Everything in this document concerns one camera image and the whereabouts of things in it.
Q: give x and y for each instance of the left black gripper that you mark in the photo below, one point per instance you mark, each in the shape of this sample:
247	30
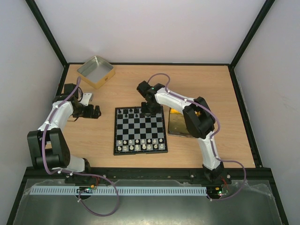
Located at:
89	114

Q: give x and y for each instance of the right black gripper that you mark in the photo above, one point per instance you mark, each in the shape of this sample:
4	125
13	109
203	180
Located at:
150	109

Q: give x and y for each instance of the black magnetic chess board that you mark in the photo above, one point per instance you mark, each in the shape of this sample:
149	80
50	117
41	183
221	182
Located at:
134	131

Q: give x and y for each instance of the gold tin lid tray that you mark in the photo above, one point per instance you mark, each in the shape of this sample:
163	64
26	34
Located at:
176	124

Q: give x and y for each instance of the gold square tin box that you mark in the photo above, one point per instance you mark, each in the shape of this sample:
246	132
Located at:
96	72

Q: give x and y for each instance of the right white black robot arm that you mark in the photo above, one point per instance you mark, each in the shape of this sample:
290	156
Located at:
197	117

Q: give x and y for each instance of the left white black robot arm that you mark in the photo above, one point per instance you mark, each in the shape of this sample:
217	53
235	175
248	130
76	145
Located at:
47	145

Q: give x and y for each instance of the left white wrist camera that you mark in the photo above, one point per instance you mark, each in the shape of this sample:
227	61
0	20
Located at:
86	99

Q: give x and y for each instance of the grey slotted cable duct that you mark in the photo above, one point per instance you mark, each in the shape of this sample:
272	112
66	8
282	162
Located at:
122	191

